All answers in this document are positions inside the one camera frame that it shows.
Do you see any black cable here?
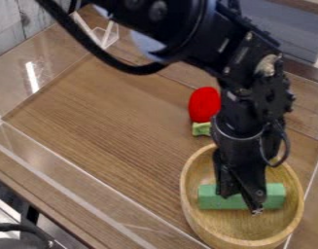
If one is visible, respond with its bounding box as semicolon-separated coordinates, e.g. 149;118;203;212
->
0;221;57;249

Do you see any black metal table bracket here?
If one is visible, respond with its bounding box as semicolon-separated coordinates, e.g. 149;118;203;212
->
19;203;75;249

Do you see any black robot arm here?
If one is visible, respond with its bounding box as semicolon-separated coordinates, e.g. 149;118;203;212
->
34;0;296;215

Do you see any clear acrylic corner bracket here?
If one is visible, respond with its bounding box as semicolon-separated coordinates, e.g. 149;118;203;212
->
71;12;120;50

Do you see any brown wooden bowl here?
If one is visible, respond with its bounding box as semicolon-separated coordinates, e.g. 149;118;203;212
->
180;144;304;249

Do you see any red plush strawberry toy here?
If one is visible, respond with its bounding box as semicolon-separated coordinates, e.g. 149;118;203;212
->
189;87;221;136

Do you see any green rectangular block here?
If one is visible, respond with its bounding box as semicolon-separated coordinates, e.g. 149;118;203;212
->
199;183;288;210

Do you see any blue grey sofa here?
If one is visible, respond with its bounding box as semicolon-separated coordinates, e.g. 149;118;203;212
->
241;0;318;63

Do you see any clear acrylic front barrier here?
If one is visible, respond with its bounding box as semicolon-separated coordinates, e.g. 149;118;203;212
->
0;118;209;249

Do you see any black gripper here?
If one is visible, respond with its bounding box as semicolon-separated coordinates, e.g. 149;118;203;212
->
209;115;291;216

